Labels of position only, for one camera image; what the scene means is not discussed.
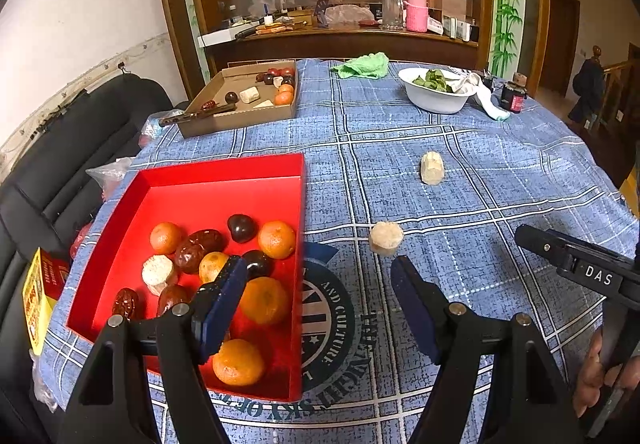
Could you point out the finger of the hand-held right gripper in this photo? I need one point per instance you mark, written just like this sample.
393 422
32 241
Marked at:
550 244

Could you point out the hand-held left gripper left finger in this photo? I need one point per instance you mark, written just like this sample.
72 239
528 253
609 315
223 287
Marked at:
220 319

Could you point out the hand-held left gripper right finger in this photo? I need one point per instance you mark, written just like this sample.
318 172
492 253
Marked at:
417 314

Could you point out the small dark red date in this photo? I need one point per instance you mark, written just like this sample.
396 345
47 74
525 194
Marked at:
125 303
172 299
260 77
208 104

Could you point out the dark brown chestnut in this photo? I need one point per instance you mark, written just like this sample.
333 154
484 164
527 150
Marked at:
259 263
241 227
231 97

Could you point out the large red date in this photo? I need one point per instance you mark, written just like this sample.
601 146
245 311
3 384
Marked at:
197 249

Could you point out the beige sugarcane piece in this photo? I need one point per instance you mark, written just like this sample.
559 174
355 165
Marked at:
432 167
248 95
159 274
386 238

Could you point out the red box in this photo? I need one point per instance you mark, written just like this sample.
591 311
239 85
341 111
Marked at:
200 194

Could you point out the person's right hand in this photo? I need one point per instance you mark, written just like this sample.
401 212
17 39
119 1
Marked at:
587 374

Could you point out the blue checked tablecloth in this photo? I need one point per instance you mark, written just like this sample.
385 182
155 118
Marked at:
475 204

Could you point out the dark red jar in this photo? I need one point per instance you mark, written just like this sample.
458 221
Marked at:
514 99

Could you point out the white sock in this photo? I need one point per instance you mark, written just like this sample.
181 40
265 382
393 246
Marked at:
487 104

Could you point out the dark jacket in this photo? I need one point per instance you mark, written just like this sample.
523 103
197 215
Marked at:
587 89

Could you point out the yellow snack box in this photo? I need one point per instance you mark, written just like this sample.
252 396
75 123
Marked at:
37 304

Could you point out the white bowl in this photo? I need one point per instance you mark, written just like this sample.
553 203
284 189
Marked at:
435 99

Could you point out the clear plastic bag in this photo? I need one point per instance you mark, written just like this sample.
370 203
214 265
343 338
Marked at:
107 170
350 14

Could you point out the green leaves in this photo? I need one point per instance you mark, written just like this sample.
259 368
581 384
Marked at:
432 81

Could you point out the brown wooden door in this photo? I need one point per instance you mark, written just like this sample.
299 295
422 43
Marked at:
565 44

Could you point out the brown cardboard box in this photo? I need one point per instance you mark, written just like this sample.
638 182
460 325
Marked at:
240 118

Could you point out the bluish plastic bag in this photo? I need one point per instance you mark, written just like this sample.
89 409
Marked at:
155 126

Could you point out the dark brown stick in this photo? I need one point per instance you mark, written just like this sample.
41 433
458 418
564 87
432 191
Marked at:
200 114

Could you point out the small orange mandarin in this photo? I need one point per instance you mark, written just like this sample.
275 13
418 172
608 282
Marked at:
286 89
283 98

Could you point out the black sofa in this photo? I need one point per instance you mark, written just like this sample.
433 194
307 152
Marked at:
75 134

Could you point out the white carton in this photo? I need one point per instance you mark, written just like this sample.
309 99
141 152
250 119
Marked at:
435 25
456 28

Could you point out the small red round fruit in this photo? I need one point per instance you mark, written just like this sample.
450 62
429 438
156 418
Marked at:
288 72
273 72

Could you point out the green towel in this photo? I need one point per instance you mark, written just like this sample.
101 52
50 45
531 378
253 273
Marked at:
365 66

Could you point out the pink bottle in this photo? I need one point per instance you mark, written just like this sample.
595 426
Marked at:
416 14

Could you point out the wooden cabinet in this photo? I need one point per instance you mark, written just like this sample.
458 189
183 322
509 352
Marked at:
350 44

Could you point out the clear glass mug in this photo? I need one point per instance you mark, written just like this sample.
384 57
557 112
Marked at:
392 11

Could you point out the flat white box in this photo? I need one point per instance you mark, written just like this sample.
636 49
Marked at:
217 38

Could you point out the orange packet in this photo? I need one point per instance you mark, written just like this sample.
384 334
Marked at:
272 28

